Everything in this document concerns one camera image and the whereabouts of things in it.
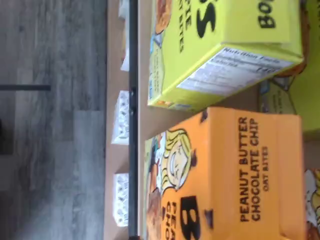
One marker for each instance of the white patterned carton box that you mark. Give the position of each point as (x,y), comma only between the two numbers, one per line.
(121,200)
(121,117)

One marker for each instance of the white yellow banana nut box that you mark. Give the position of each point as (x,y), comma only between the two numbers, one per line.
(125,61)

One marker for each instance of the yellow snack box front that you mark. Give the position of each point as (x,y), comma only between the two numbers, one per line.
(200,62)

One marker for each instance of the green Bobo's apple pie box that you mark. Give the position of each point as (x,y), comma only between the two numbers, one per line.
(310,100)

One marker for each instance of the black shelf rail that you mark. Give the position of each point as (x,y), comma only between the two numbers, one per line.
(133,62)

